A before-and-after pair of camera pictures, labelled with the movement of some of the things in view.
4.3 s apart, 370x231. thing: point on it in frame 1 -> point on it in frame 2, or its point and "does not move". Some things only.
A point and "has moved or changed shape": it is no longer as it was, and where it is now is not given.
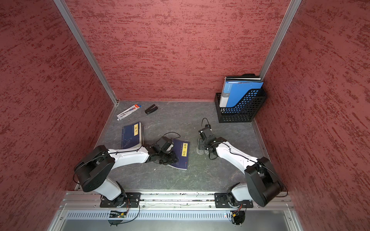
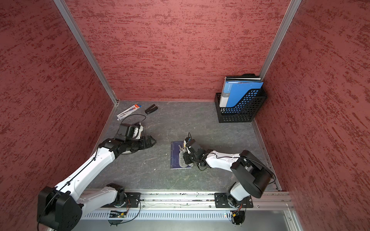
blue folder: x=234 y=94 does not move
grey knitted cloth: x=201 y=148 has moved or changed shape
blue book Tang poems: x=181 y=148 does not move
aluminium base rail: x=274 y=211 does not move
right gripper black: x=203 y=141 -> x=186 y=156
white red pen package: x=122 y=115 does not move
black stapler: x=152 y=109 does not move
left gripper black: x=172 y=159 -> x=143 y=146
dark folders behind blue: x=245 y=77 does not move
